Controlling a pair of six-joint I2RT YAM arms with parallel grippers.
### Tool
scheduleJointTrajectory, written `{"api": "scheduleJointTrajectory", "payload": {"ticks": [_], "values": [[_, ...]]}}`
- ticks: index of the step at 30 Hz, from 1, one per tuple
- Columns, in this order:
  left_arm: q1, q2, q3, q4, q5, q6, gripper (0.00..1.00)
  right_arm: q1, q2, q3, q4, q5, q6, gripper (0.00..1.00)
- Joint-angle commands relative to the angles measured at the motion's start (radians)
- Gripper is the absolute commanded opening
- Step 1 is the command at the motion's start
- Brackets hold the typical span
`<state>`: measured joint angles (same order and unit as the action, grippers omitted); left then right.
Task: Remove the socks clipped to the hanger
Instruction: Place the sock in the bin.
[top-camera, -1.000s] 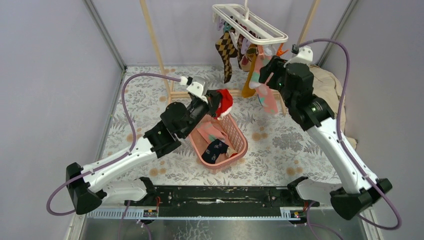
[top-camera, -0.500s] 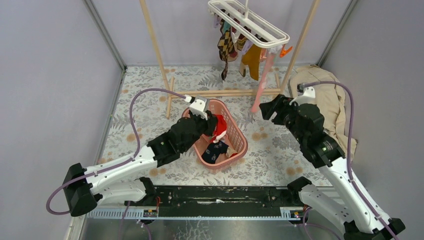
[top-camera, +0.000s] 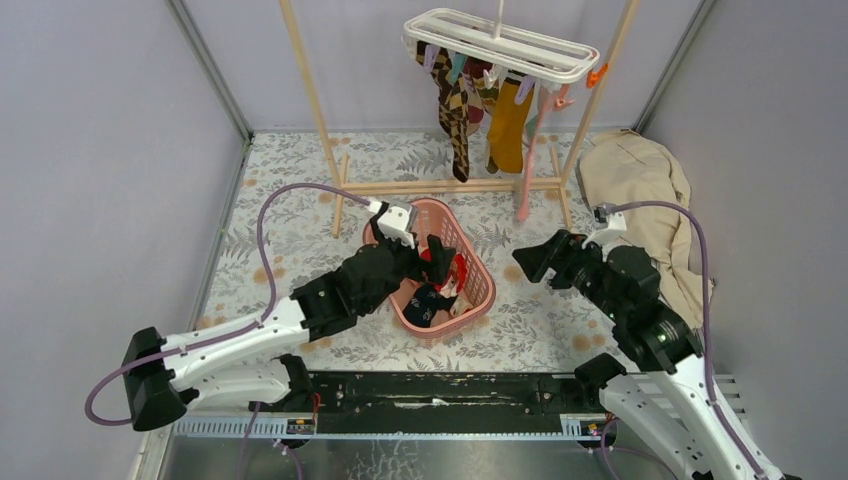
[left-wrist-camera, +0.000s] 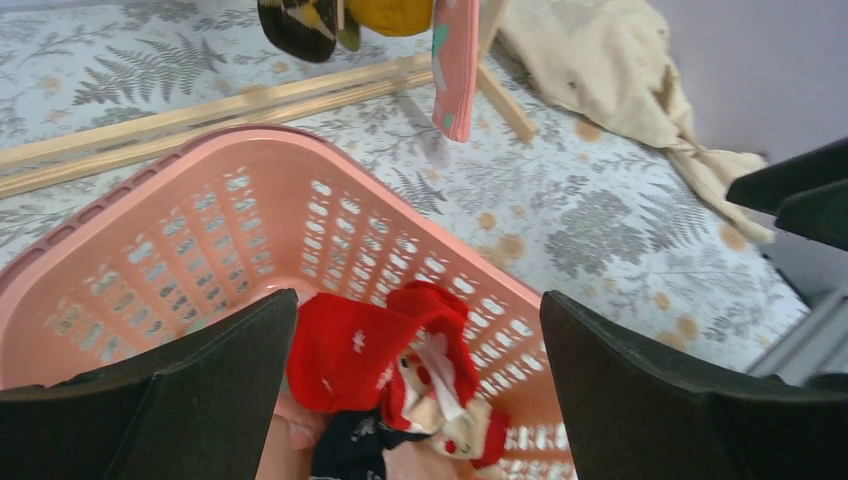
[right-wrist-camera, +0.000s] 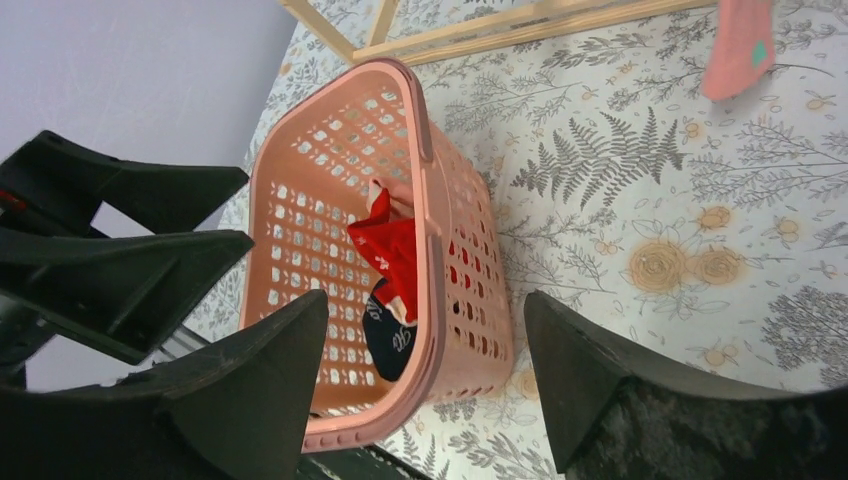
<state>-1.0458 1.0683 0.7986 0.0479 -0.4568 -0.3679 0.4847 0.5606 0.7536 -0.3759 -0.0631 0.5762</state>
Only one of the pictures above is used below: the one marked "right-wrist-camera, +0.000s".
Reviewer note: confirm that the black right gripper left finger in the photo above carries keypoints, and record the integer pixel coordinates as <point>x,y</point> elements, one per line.
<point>235,409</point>

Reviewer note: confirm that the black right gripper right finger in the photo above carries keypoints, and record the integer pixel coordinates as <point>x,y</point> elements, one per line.
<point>614,409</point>

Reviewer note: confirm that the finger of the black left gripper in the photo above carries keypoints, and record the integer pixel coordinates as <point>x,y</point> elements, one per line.
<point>120,296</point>
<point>52,186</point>

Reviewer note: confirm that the navy sock red cuff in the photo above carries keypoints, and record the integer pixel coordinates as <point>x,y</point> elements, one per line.
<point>389,341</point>

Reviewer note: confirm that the red snowflake sock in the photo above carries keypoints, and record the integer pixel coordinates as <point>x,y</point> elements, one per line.
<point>386,239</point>

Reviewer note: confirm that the pink laundry basket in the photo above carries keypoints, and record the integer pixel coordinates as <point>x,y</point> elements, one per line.
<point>355,192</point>

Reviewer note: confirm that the wooden clothes rack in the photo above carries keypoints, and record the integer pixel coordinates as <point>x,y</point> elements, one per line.
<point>531,22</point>

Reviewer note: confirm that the floral patterned mat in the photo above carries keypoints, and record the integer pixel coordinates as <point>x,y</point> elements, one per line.
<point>737,263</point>

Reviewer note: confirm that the pink green patterned sock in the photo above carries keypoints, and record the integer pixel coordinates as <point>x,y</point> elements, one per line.
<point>743,48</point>

